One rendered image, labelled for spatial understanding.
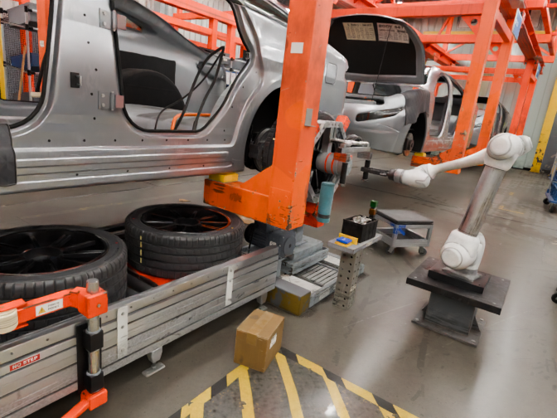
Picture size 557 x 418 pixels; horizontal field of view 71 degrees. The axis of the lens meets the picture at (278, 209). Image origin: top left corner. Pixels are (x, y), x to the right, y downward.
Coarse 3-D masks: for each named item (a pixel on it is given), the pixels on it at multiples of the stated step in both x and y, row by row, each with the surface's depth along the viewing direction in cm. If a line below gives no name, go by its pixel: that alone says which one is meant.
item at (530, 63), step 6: (528, 60) 983; (534, 60) 976; (528, 66) 985; (528, 72) 986; (528, 78) 988; (522, 84) 997; (528, 84) 990; (522, 90) 999; (522, 96) 1001; (516, 102) 1010; (522, 102) 1002; (516, 108) 1012; (522, 108) 1013; (516, 114) 1014; (516, 120) 1016; (516, 126) 1017; (510, 132) 1028
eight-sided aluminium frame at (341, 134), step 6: (318, 120) 249; (324, 120) 249; (324, 126) 246; (330, 126) 252; (336, 126) 258; (342, 126) 265; (318, 132) 242; (342, 132) 268; (318, 138) 244; (342, 138) 271; (330, 180) 283; (336, 180) 281; (336, 186) 280; (312, 192) 255; (312, 198) 257; (318, 198) 263
